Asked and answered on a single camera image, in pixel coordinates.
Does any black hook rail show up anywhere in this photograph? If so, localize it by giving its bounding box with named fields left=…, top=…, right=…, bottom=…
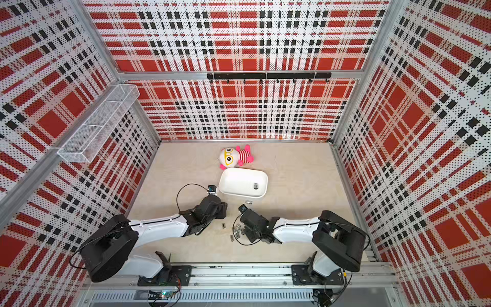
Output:
left=207, top=72, right=332, bottom=81

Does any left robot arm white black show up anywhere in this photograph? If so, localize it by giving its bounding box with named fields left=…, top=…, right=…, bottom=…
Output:
left=79, top=194, right=228, bottom=283

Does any pink striped plush doll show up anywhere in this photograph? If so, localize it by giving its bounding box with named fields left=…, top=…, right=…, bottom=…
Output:
left=219, top=145, right=254, bottom=170

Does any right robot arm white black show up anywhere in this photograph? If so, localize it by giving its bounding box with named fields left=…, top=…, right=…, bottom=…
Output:
left=239, top=205, right=367, bottom=285

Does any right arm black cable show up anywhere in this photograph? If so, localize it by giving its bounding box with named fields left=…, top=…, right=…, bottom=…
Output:
left=231, top=220, right=262, bottom=247

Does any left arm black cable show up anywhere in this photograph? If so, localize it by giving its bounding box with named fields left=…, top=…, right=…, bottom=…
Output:
left=175, top=183, right=210, bottom=214

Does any green circuit board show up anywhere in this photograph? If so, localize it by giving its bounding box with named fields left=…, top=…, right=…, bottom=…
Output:
left=147, top=290, right=174, bottom=301

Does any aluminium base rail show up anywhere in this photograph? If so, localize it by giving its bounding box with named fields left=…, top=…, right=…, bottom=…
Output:
left=76, top=262, right=405, bottom=306

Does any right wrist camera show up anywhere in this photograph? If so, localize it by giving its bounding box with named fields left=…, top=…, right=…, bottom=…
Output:
left=239, top=204, right=248, bottom=214

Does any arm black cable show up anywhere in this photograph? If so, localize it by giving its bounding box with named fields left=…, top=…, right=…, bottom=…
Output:
left=231, top=220, right=262, bottom=247
left=175, top=183, right=210, bottom=214

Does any white plastic storage box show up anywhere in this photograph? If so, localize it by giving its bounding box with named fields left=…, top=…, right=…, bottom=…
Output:
left=218, top=168, right=269, bottom=199

